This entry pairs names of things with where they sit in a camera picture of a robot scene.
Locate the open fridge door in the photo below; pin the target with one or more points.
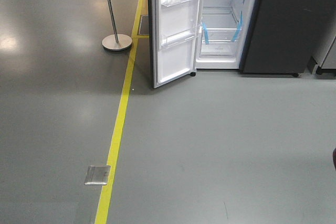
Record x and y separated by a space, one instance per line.
169 64

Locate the dark grey fridge body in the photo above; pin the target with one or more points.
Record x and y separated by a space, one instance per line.
277 36

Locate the clear lower door bin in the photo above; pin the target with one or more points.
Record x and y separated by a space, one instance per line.
181 37

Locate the floor sign plate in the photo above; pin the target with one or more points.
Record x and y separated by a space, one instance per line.
144 25

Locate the silver stand with round base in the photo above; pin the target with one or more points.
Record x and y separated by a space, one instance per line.
115 42

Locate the clear crisper drawer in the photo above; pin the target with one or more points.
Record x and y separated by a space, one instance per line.
222 41

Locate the metal floor plate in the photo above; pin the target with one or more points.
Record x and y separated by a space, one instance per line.
97 175

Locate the grey appliance at right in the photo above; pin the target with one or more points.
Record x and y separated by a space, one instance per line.
324 55

